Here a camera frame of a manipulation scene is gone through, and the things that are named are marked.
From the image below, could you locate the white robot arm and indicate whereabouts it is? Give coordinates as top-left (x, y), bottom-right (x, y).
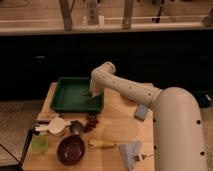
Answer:
top-left (89, 62), bottom-right (208, 171)

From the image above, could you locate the green plastic tray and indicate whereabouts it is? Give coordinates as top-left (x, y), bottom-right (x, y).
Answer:
top-left (50, 77), bottom-right (104, 113)

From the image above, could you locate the dark red grapes bunch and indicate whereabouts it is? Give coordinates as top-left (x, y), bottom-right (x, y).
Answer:
top-left (83, 113), bottom-right (99, 133)

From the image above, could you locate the metal measuring cup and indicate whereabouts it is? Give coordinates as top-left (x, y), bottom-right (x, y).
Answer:
top-left (66, 120), bottom-right (83, 135)

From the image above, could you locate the blue sponge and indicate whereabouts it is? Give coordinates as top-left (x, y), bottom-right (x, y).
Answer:
top-left (134, 105), bottom-right (148, 121)

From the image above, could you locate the white measuring cup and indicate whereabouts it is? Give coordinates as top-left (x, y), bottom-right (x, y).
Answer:
top-left (35, 118), bottom-right (66, 135)

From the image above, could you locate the yellow banana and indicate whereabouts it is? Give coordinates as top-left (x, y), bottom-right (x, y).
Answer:
top-left (88, 139), bottom-right (116, 149)

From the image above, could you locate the dark red bowl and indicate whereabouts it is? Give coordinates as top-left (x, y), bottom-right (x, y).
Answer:
top-left (57, 135), bottom-right (85, 166)

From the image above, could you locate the blue cloth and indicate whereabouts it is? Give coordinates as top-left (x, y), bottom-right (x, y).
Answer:
top-left (119, 140), bottom-right (142, 171)

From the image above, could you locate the green plastic cup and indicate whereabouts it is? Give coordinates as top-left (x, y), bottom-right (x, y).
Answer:
top-left (31, 135), bottom-right (48, 153)

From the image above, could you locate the right wooden post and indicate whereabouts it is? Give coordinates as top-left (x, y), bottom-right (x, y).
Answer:
top-left (122, 0), bottom-right (134, 29)

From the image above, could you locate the wooden post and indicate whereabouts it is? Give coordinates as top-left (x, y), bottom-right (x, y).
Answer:
top-left (122, 0), bottom-right (134, 29)
top-left (59, 0), bottom-right (72, 31)

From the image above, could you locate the white handled brush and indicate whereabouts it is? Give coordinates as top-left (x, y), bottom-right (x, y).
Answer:
top-left (134, 154), bottom-right (154, 161)

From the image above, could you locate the left wooden post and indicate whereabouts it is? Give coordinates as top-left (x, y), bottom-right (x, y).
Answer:
top-left (59, 0), bottom-right (72, 31)

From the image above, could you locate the black cable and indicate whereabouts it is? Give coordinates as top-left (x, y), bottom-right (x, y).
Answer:
top-left (0, 128), bottom-right (34, 171)

